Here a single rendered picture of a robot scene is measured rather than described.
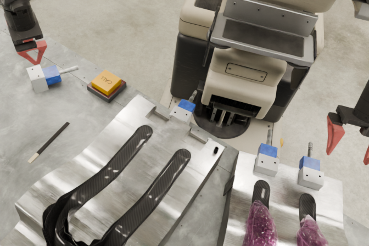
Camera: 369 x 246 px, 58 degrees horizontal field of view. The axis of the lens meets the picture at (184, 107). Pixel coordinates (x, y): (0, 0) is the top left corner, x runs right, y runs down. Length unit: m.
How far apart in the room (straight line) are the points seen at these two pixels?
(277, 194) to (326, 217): 0.12
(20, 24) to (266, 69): 0.65
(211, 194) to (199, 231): 0.09
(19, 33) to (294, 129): 1.60
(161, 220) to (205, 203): 0.16
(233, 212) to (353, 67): 2.02
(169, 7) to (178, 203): 2.03
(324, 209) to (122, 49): 1.71
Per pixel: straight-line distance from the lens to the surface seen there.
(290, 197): 0.84
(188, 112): 0.89
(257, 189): 0.83
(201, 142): 0.83
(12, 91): 1.04
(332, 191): 0.90
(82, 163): 0.77
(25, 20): 0.85
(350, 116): 0.71
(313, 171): 0.86
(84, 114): 0.95
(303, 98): 2.25
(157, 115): 0.86
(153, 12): 2.55
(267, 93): 1.06
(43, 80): 0.99
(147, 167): 0.76
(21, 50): 0.86
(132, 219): 0.70
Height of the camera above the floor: 1.57
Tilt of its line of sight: 53 degrees down
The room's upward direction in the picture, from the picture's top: 11 degrees clockwise
